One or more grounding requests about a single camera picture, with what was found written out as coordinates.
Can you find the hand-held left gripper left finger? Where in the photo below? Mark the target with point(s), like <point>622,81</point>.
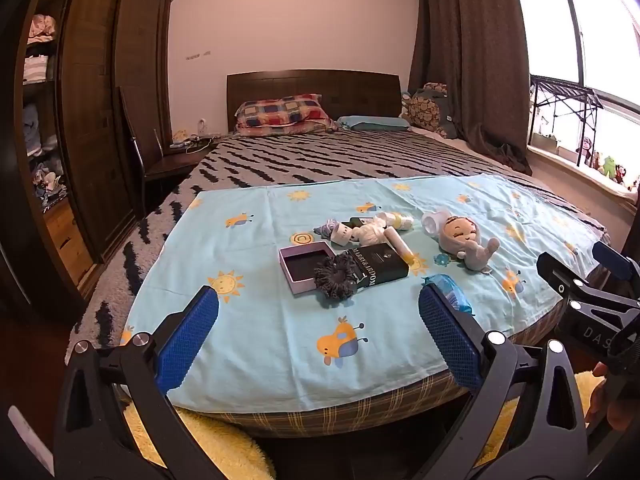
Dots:
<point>187,340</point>

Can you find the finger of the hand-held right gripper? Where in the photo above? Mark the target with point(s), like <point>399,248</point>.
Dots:
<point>555,270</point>
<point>612,260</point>

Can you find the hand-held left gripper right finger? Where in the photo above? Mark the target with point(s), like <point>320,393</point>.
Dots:
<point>450,335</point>

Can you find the blue plastic bag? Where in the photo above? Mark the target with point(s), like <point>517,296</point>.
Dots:
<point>452,287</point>

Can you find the black printed box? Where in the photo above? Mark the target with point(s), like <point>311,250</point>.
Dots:
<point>380,265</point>

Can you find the grey plush doll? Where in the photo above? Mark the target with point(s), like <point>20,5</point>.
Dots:
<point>460,235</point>

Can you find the white tube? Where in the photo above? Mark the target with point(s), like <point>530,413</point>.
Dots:
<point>400,247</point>

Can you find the white plastic cup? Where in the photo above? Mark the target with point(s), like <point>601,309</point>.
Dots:
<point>431,222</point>

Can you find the dark grey scrunchie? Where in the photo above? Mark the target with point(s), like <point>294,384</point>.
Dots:
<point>335,280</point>

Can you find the white tissue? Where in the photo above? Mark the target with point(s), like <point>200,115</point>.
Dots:
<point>369,234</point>

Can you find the purple box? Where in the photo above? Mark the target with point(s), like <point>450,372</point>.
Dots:
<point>300,265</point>

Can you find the dark green bottle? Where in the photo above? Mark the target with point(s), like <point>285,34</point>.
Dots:
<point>361,221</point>

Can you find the person's right hand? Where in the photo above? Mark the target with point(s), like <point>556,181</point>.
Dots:
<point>607,405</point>

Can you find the green plush toy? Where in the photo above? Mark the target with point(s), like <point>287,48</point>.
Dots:
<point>608,166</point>

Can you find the light blue printed sheet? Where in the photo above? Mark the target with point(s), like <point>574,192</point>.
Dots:
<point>250,260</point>

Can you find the monkey plush toy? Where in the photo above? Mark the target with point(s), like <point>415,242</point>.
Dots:
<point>585,151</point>

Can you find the pale green box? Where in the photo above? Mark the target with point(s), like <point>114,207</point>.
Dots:
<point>546,142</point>

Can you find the black metal rack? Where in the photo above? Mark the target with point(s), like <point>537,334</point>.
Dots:
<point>565,92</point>

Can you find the dark wooden chair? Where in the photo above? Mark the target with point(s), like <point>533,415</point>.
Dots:
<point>170,165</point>

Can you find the grey black striped blanket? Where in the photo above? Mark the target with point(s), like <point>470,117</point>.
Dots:
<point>325,160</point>

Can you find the teal pillow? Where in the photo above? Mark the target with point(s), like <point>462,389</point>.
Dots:
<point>370,122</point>

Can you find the brown curtain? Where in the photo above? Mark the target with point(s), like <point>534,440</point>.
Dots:
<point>465,60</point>

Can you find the window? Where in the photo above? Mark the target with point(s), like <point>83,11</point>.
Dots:
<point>550,35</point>

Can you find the plaid pillow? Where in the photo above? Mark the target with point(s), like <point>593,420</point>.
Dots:
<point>280,112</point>

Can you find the dark wooden wardrobe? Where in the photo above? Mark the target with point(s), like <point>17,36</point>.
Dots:
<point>90,110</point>

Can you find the blue folded clothes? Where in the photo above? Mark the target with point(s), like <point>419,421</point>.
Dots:
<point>31,127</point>

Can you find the dark wooden bed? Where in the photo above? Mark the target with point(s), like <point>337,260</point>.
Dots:
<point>310,85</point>

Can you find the striped folded cloth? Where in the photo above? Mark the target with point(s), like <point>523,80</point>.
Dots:
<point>35,70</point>

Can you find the pink clothes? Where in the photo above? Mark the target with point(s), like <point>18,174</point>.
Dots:
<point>41,29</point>

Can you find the white wall socket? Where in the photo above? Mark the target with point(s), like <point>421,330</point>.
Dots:
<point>202,123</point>

